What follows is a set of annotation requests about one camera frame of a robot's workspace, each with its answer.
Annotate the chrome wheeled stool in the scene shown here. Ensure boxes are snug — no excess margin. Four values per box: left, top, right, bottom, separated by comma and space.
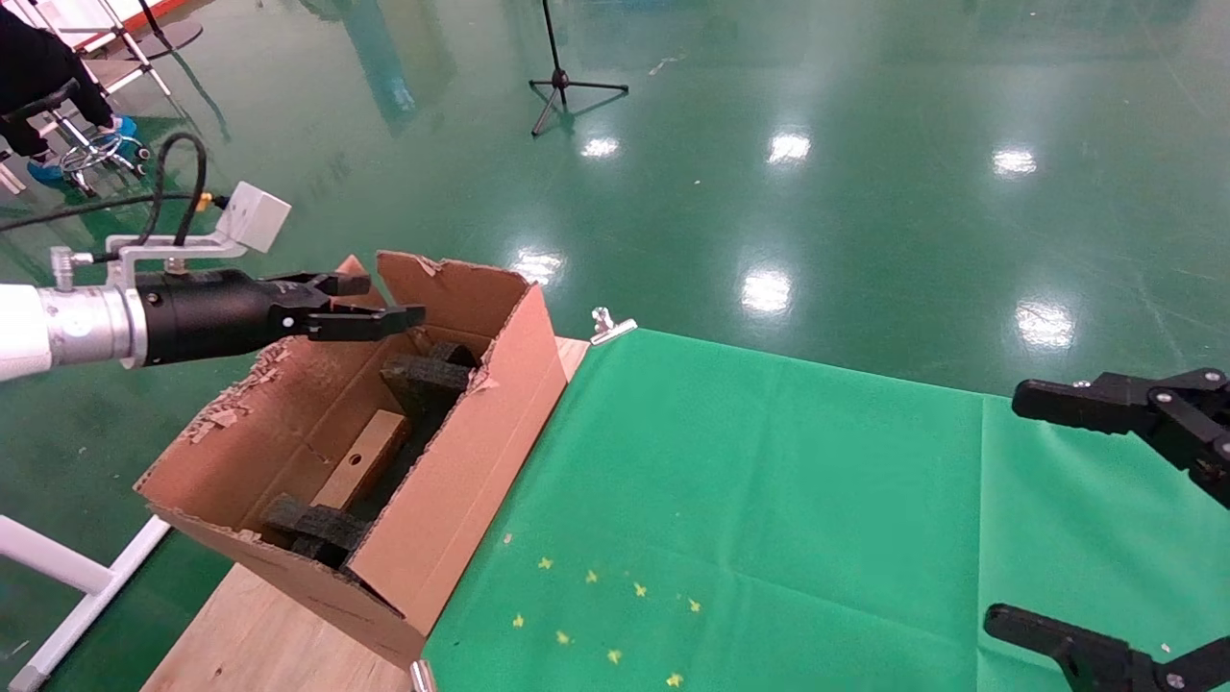
0, 79, 152, 196

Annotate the black braided cable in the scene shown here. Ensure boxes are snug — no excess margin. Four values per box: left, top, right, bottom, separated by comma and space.
0, 133, 232, 248

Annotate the white framed work table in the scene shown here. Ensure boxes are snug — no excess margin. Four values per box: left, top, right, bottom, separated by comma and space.
10, 0, 174, 99

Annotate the small taped cardboard box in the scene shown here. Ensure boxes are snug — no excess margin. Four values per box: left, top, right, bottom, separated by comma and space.
307, 410, 414, 510

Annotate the large open cardboard carton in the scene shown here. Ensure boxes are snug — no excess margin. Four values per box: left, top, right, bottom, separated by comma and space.
135, 250, 570, 669

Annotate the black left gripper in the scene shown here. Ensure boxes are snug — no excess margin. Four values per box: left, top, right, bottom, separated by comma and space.
135, 269, 428, 369

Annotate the metal binder clip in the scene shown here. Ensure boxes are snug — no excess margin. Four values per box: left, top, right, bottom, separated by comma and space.
589, 307, 639, 347

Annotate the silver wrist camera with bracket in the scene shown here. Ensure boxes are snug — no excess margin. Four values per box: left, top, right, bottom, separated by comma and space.
50, 183, 292, 289

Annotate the black tripod stand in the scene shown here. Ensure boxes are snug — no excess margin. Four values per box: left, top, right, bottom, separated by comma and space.
529, 0, 630, 137

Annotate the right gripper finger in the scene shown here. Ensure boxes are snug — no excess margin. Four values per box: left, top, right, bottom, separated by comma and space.
1009, 368, 1230, 510
982, 605, 1230, 692

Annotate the black round base stand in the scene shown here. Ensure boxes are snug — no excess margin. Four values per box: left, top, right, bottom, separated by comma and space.
135, 0, 205, 56

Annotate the green table cloth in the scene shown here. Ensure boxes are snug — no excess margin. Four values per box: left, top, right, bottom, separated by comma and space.
423, 329, 1230, 692

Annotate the person in black clothes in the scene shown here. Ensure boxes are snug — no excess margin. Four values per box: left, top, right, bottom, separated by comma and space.
0, 10, 140, 188

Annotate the black foam block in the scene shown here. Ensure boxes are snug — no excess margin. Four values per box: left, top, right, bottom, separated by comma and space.
259, 493, 373, 570
380, 341, 481, 433

